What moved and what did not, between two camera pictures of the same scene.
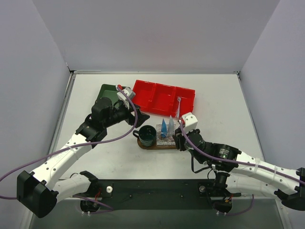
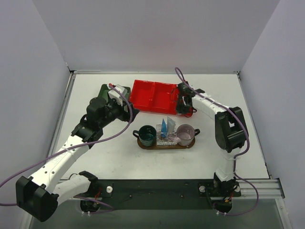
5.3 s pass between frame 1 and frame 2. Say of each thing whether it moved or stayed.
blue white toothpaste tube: stayed
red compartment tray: stayed
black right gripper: moved
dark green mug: stayed
